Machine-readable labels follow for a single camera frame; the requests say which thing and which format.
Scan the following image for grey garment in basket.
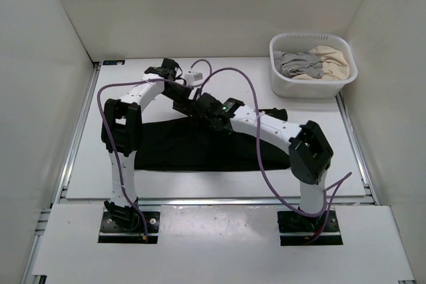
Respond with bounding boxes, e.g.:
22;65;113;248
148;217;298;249
273;51;322;78

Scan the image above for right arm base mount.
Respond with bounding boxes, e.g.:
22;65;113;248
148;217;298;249
277;210;343;247

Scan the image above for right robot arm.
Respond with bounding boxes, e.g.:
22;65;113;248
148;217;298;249
193;93;333;231

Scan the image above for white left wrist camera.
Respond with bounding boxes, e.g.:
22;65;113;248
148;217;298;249
184;71;204;87

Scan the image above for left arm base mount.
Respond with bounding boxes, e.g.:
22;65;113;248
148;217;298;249
98;209;160;245

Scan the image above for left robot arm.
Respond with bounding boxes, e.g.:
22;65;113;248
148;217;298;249
97;59;203;232

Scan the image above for small dark label sticker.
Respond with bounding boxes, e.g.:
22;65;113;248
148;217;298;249
103;60;125;66

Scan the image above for beige garment in basket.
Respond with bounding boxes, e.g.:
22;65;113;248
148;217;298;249
294;45;350;80

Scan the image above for black trousers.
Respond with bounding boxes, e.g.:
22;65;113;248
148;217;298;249
134;107;291;174

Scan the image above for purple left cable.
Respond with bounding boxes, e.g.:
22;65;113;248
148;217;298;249
96;59;214;240

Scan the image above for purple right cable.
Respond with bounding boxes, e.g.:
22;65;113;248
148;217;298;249
199;67;353;231

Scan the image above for purple cable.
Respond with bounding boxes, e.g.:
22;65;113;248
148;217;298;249
96;59;214;240
199;67;353;231

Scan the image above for white plastic laundry basket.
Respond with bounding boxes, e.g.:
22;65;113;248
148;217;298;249
269;33;357;98

